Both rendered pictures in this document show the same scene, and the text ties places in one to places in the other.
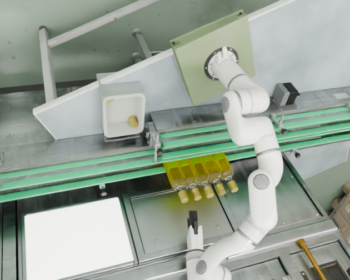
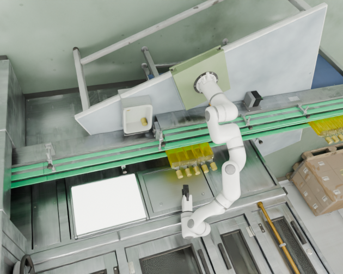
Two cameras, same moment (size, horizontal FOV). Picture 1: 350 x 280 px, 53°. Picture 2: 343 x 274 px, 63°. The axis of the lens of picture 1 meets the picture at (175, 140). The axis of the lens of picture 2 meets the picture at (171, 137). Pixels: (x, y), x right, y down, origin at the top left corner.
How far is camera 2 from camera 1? 28 cm
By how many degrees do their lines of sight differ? 5
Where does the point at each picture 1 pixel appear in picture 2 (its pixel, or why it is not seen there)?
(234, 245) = (212, 210)
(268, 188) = (234, 173)
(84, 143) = (110, 137)
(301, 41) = (263, 63)
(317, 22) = (275, 50)
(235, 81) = (215, 98)
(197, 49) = (188, 74)
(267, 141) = (235, 141)
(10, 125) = (55, 120)
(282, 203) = (248, 176)
